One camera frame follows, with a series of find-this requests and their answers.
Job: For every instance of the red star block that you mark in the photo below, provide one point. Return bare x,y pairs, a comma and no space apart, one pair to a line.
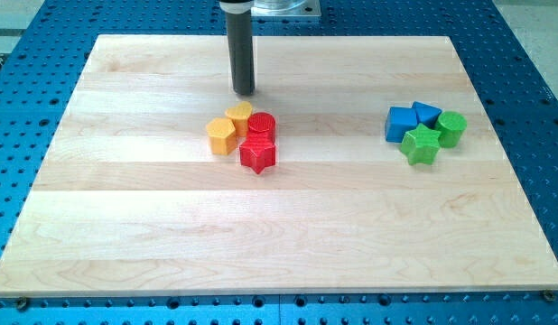
257,152

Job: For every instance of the green cylinder block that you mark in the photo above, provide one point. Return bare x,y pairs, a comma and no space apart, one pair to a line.
451,125

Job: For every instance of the blue cube block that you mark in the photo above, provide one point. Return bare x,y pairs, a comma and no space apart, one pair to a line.
399,120

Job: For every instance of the blue perforated table plate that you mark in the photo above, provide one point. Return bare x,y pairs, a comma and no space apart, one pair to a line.
508,48

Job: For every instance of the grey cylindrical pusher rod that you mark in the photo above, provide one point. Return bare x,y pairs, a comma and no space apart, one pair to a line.
240,44

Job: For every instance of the green star block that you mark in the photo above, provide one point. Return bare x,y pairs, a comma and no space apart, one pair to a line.
420,145

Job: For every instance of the yellow pentagon block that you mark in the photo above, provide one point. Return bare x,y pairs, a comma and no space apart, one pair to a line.
222,136

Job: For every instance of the red cylinder block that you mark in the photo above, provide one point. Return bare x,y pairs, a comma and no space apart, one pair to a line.
261,124

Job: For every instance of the light wooden board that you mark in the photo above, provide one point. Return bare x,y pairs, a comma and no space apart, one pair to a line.
130,200

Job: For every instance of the clear robot base plate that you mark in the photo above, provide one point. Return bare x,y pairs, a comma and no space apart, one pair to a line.
287,8

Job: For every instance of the yellow heart block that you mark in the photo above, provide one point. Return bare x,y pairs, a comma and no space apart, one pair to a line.
239,116

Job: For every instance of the blue triangular block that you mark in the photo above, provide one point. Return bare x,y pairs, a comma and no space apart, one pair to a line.
426,114

